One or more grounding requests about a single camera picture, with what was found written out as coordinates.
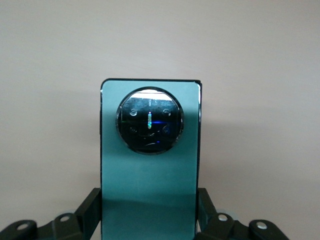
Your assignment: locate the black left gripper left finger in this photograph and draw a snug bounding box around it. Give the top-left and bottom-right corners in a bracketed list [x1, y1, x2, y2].
[0, 187, 102, 240]

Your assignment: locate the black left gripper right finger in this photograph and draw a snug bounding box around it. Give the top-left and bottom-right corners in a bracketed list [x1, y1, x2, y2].
[196, 187, 291, 240]

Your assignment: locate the green phone round camera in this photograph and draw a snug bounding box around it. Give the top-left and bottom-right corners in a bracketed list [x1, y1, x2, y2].
[99, 78, 203, 240]

